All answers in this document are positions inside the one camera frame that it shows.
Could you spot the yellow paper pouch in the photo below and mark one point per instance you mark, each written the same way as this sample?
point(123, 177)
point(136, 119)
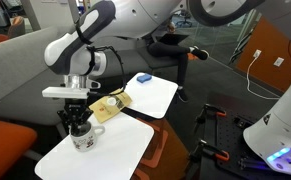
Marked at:
point(108, 108)

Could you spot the black office chair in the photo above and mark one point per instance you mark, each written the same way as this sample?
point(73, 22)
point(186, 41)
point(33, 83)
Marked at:
point(184, 18)

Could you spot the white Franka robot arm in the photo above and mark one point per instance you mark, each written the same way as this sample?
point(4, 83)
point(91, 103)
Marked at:
point(131, 16)

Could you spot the blue cloth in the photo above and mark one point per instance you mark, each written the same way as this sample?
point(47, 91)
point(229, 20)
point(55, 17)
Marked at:
point(144, 78)

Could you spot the large white table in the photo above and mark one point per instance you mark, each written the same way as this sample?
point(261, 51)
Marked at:
point(151, 96)

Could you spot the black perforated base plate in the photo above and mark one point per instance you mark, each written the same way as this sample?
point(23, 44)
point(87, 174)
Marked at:
point(228, 133)

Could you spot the small white table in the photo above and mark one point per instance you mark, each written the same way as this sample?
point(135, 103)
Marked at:
point(105, 153)

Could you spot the gray sofa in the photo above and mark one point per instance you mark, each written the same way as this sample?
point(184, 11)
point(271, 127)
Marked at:
point(15, 73)

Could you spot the person in black clothes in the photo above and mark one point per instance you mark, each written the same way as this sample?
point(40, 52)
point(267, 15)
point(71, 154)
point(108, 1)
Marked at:
point(171, 50)

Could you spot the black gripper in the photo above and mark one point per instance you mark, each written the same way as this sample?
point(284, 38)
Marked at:
point(75, 106)

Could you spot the white patterned mug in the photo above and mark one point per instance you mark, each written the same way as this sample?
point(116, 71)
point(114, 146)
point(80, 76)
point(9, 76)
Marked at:
point(85, 140)

